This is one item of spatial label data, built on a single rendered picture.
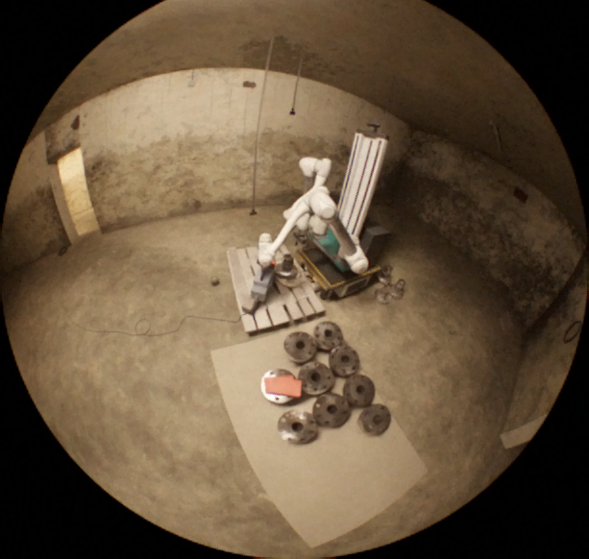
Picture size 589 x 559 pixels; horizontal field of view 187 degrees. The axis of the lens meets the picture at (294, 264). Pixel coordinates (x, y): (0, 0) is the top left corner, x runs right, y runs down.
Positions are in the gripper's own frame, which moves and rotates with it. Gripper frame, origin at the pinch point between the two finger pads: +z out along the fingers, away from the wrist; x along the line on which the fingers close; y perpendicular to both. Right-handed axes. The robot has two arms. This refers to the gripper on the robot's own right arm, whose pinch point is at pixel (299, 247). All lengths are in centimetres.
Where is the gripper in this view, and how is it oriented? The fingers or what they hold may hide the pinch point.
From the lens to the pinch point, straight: 187.9
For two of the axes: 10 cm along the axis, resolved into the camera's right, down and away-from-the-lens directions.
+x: -4.7, -6.2, 6.3
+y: 8.7, -2.1, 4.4
